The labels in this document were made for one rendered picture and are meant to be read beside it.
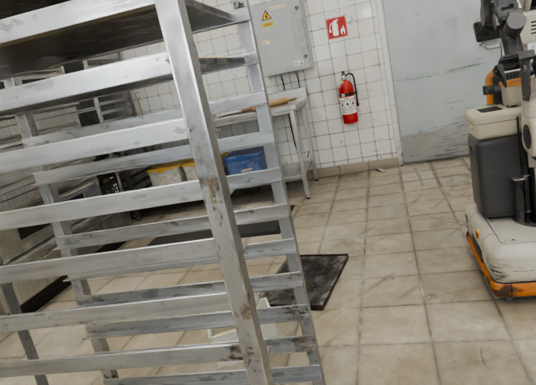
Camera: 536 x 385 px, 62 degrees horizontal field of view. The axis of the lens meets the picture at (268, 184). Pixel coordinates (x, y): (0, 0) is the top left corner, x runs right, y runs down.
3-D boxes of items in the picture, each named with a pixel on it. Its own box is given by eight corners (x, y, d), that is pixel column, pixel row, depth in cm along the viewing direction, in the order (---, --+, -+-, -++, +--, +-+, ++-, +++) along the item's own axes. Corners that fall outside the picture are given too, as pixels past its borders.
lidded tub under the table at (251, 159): (227, 184, 442) (221, 159, 436) (239, 172, 486) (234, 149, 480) (264, 178, 433) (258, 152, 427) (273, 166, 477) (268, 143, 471)
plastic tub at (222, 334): (217, 371, 196) (208, 339, 192) (213, 343, 217) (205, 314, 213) (282, 350, 200) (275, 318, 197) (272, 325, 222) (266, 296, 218)
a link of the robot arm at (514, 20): (518, 10, 156) (491, 16, 158) (527, -9, 145) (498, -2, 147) (526, 41, 154) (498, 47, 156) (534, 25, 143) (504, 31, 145)
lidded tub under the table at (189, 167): (185, 190, 455) (179, 165, 449) (202, 178, 499) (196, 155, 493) (220, 185, 445) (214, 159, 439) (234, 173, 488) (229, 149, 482)
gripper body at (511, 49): (535, 53, 147) (530, 33, 149) (502, 60, 150) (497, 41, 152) (530, 61, 153) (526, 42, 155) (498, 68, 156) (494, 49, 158)
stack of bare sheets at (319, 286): (322, 310, 226) (321, 305, 225) (251, 308, 242) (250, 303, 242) (348, 257, 278) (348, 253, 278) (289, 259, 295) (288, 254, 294)
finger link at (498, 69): (524, 80, 147) (518, 53, 149) (500, 84, 149) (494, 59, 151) (520, 87, 153) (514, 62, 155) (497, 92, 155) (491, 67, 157)
